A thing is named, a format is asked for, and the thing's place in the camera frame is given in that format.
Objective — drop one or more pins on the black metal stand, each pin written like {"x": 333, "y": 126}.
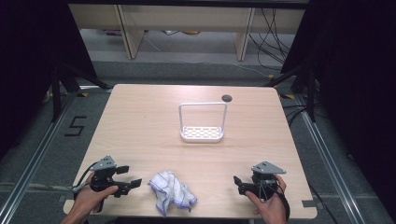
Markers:
{"x": 57, "y": 93}
{"x": 306, "y": 90}

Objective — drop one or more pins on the metal floor rail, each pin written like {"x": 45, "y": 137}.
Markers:
{"x": 34, "y": 161}
{"x": 330, "y": 171}

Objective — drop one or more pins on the beige desk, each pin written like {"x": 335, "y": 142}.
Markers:
{"x": 186, "y": 17}

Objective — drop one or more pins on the person's left hand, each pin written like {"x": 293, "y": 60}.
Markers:
{"x": 88, "y": 197}

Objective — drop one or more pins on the person's right hand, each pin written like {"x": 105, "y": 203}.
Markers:
{"x": 271, "y": 207}

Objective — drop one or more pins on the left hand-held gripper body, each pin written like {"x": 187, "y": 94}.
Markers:
{"x": 104, "y": 174}

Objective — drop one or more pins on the white cloth with purple lines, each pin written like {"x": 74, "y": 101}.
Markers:
{"x": 172, "y": 191}

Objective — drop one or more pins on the black curtain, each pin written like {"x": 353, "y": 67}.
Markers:
{"x": 34, "y": 62}
{"x": 358, "y": 77}

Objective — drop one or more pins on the white towel rack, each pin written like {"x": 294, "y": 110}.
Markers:
{"x": 202, "y": 133}

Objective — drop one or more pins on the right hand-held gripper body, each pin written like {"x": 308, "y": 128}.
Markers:
{"x": 264, "y": 179}

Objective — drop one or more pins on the dark round table grommet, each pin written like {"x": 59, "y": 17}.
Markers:
{"x": 226, "y": 98}

